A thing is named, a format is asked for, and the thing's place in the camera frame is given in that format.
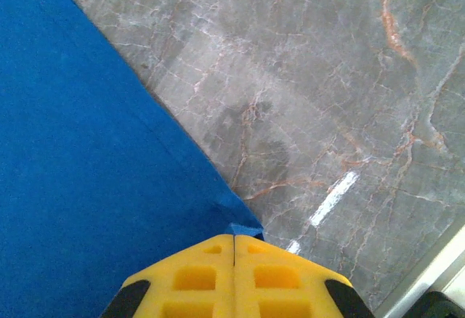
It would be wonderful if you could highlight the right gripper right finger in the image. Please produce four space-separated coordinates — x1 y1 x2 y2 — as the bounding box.
233 234 375 318

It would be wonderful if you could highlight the blue t-shirt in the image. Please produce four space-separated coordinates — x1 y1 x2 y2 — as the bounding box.
0 0 264 318

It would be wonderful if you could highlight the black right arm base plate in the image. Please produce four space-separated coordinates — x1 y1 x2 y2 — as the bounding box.
408 290 465 318

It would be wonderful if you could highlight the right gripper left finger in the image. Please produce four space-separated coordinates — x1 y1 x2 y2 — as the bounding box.
101 234 235 318

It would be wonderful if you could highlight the aluminium mounting rail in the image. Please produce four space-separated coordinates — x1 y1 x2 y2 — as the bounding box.
373 223 465 318

